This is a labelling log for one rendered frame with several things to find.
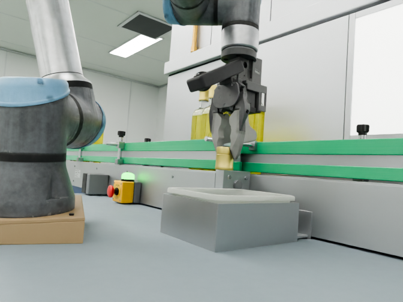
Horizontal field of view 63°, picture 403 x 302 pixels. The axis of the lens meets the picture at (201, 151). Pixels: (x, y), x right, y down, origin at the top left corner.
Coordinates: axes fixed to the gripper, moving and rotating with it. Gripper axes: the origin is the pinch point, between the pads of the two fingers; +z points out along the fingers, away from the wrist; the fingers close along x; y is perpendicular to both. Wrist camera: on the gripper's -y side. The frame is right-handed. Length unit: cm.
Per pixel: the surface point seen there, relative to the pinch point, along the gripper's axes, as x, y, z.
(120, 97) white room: 606, 253, -139
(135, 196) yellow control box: 53, 10, 14
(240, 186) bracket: 11.4, 16.5, 7.1
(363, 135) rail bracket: -11.8, 31.3, -6.4
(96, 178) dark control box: 80, 7, 10
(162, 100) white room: 583, 345, -145
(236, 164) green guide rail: 17.0, 20.4, 1.6
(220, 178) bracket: 13.1, 11.2, 5.6
